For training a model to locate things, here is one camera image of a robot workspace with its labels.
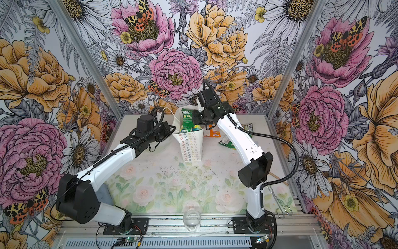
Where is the black corrugated right cable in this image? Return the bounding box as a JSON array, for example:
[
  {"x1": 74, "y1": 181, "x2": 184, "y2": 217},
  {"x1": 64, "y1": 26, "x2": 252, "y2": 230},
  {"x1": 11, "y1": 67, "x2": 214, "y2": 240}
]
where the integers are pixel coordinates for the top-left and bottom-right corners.
[{"x1": 203, "y1": 80, "x2": 300, "y2": 190}]

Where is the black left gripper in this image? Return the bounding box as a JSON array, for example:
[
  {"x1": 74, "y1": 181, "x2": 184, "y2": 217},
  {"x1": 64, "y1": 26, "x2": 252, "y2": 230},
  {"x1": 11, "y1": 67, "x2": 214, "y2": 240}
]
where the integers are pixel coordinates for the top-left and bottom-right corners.
[{"x1": 147, "y1": 121, "x2": 176, "y2": 143}]

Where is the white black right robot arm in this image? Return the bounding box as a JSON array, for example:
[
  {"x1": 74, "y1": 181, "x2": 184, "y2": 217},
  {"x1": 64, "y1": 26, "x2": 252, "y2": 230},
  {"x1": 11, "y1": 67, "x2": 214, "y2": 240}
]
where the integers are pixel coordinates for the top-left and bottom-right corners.
[{"x1": 192, "y1": 89, "x2": 273, "y2": 232}]

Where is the orange snack packet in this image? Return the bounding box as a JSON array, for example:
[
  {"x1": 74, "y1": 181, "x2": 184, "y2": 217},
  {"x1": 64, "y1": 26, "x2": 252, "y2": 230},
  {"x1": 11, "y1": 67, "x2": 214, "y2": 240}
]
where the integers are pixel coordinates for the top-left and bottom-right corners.
[{"x1": 203, "y1": 125, "x2": 221, "y2": 138}]

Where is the small green snack packet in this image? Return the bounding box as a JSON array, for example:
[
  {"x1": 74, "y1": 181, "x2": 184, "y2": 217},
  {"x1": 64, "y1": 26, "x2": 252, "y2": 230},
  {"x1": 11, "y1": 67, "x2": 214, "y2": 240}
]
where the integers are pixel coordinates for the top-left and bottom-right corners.
[{"x1": 242, "y1": 123, "x2": 254, "y2": 132}]

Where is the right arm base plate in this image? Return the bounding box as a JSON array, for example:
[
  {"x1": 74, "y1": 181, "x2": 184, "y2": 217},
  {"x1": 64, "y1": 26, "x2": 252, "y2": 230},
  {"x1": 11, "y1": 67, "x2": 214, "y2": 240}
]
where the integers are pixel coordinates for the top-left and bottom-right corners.
[{"x1": 232, "y1": 216, "x2": 277, "y2": 234}]

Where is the white printed paper bag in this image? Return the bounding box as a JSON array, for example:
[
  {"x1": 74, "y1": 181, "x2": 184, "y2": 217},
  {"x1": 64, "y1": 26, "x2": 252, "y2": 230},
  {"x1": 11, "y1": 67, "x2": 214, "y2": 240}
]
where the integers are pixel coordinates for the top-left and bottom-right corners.
[{"x1": 173, "y1": 105, "x2": 204, "y2": 162}]

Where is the clear glass cup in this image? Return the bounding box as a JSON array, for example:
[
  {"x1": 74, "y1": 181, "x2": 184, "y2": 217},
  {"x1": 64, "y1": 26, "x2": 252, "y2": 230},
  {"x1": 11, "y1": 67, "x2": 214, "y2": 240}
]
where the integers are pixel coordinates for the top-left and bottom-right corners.
[{"x1": 183, "y1": 209, "x2": 201, "y2": 231}]

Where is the wooden mallet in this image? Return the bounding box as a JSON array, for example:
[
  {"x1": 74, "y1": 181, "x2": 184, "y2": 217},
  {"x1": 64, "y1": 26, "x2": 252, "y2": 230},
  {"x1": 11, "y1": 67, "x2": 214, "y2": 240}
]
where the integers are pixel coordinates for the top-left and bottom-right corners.
[{"x1": 269, "y1": 172, "x2": 289, "y2": 186}]

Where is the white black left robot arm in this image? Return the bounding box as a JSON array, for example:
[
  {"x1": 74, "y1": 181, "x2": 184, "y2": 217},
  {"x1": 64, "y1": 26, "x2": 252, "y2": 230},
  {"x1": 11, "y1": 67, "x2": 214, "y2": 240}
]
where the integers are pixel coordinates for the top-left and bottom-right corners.
[{"x1": 55, "y1": 107, "x2": 176, "y2": 230}]

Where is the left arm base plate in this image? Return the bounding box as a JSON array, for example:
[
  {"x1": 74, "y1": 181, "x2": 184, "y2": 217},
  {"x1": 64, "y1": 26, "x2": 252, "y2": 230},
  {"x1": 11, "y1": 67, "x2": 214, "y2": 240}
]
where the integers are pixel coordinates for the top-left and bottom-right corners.
[{"x1": 103, "y1": 217, "x2": 149, "y2": 236}]

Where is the grey blue cloth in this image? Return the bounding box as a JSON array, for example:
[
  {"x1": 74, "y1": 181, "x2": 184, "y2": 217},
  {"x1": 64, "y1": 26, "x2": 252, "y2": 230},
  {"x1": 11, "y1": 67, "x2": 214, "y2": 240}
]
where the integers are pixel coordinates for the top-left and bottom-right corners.
[{"x1": 96, "y1": 184, "x2": 115, "y2": 206}]

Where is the green Fox's candy packet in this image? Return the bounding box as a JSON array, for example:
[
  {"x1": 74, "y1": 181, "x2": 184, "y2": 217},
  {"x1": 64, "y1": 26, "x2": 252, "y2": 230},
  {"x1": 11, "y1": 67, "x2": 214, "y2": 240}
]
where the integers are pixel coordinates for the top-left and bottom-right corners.
[{"x1": 180, "y1": 109, "x2": 202, "y2": 133}]

